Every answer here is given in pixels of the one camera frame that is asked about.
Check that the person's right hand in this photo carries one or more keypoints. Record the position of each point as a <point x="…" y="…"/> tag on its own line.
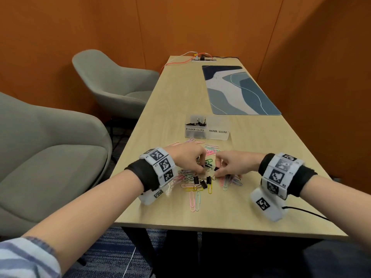
<point x="240" y="163"/>

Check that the person's left hand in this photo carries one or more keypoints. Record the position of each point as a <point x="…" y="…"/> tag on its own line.
<point x="185" y="157"/>

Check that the pile of colourful paper clips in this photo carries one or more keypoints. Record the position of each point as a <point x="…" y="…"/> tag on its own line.
<point x="187" y="174"/>

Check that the pile of black binder clips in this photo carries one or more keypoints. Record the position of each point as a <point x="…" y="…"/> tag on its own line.
<point x="196" y="180"/>

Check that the clear two-compartment labelled box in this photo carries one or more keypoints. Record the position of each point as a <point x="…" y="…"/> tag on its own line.
<point x="195" y="134"/>
<point x="218" y="124"/>

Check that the cluster of black binder clips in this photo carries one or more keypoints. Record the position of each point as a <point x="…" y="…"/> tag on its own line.
<point x="194" y="123"/>

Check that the person's right forearm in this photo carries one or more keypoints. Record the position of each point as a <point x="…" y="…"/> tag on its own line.
<point x="339" y="196"/>

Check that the person's left forearm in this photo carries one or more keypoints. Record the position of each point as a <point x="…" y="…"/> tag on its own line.
<point x="90" y="214"/>

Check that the black left wristband marker tiles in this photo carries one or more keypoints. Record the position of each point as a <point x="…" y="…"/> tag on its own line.
<point x="142" y="176"/>

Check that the black wristband marker tiles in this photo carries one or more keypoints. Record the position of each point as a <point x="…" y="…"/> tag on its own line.
<point x="142" y="176"/>
<point x="303" y="179"/>

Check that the black right wristband marker tiles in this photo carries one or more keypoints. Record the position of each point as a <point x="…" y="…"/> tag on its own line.
<point x="303" y="179"/>

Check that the blue patterned desk mat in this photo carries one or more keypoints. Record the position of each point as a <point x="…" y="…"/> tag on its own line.
<point x="243" y="91"/>

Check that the silver table power socket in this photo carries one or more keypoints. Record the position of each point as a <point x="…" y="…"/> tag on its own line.
<point x="204" y="58"/>

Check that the small grey armchair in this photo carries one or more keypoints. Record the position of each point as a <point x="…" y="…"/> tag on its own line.
<point x="113" y="83"/>

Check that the large grey armchair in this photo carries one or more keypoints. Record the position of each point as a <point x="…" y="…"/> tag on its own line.
<point x="49" y="165"/>

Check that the striped shirt sleeve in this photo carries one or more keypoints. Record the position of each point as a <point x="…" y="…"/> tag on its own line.
<point x="29" y="257"/>

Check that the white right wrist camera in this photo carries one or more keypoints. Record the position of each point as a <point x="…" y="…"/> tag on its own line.
<point x="268" y="205"/>

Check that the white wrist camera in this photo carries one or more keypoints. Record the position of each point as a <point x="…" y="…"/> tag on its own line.
<point x="268" y="205"/>
<point x="150" y="196"/>

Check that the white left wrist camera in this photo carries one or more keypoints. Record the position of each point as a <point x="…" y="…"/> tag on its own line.
<point x="150" y="196"/>

